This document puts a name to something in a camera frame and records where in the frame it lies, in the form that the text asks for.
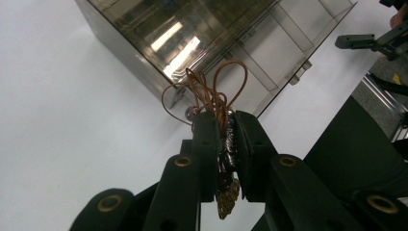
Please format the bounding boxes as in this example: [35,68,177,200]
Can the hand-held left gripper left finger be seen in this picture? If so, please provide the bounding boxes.
[181,111,222,203]

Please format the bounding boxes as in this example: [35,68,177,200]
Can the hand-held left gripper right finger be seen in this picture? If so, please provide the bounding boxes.
[232,110,279,203]

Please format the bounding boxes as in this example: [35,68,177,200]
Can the brown cord beaded necklace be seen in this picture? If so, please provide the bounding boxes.
[161,59,249,221]

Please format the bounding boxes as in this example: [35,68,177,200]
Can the smoky clear drawer cabinet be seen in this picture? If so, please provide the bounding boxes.
[75,0,280,109]

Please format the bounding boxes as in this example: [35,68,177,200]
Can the black cable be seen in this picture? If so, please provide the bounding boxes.
[369,72,408,97]

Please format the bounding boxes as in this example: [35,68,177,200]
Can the aluminium frame rail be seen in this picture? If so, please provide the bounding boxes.
[359,71,408,142]

